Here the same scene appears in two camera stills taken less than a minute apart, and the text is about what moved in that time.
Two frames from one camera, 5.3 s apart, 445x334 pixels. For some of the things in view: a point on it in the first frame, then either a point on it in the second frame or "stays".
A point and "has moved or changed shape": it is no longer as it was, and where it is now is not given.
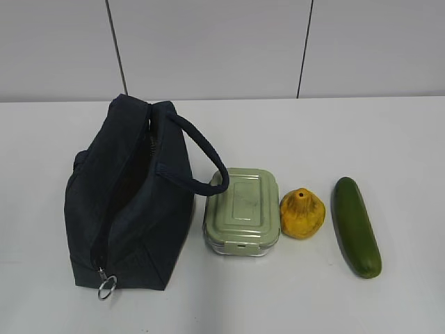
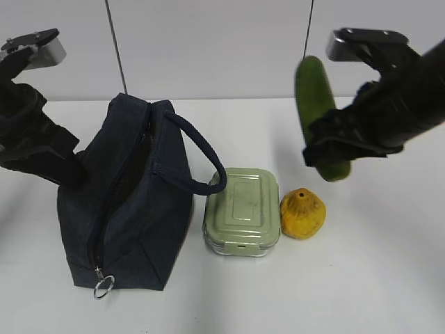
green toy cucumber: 354,228 -> 316,100
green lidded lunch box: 243,220 stays
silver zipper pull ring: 111,289 has moved or changed shape
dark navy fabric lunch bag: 129,200 stays
